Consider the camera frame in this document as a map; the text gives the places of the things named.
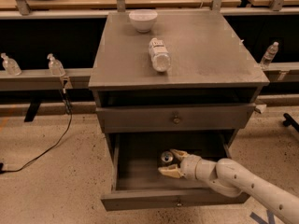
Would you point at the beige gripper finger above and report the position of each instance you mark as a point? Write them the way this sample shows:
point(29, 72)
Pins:
point(171, 171)
point(179, 154)

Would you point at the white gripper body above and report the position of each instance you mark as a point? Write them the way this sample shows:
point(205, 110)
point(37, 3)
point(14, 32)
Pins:
point(189, 166)

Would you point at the silver redbull can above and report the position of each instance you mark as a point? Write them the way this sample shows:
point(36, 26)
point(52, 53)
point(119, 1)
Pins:
point(166, 158)

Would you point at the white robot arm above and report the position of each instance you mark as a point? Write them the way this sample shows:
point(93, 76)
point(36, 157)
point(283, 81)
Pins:
point(230, 179)

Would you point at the open grey middle drawer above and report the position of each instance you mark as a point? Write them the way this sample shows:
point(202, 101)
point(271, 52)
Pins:
point(137, 183)

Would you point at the closed grey top drawer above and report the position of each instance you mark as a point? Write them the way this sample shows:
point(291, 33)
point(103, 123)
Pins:
point(170, 118)

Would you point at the grey wooden drawer cabinet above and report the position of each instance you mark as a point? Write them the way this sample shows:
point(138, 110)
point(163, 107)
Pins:
point(209, 64)

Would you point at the clear plastic bottle lying down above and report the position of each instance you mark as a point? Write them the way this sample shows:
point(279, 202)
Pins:
point(159, 55)

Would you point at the black chair base leg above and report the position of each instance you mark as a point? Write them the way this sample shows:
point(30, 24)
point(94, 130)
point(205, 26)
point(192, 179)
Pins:
point(289, 121)

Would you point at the white ceramic bowl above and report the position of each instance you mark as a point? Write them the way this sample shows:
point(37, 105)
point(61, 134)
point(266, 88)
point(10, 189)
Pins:
point(143, 19)

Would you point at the upright clear water bottle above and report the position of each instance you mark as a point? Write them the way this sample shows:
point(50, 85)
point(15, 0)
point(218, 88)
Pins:
point(269, 55)

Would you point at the clear pump bottle far left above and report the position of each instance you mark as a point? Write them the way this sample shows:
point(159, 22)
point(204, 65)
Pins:
point(10, 65)

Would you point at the clear pump bottle on rail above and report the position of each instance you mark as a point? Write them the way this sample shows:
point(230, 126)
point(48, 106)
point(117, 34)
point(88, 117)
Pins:
point(55, 66)

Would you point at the grey metal shelf rail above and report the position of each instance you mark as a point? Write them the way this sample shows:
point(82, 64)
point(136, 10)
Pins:
point(43, 80)

